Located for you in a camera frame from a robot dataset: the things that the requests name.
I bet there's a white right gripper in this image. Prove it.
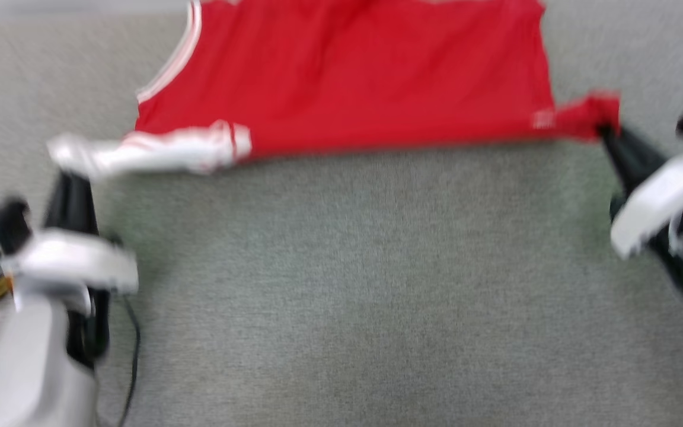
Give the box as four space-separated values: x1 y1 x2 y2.
598 122 683 260

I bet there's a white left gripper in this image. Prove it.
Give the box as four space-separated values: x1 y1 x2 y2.
1 168 140 298

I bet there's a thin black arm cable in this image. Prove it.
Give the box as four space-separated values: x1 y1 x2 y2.
117 295 142 427

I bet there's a red and white sleeveless jersey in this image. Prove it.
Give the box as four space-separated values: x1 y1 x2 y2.
47 0 622 180

